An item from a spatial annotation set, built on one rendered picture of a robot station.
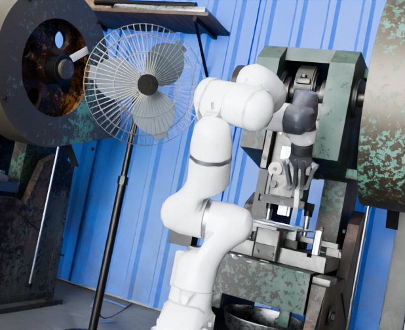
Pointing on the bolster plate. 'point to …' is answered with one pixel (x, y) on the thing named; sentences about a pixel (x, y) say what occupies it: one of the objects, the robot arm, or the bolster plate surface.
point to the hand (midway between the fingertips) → (297, 197)
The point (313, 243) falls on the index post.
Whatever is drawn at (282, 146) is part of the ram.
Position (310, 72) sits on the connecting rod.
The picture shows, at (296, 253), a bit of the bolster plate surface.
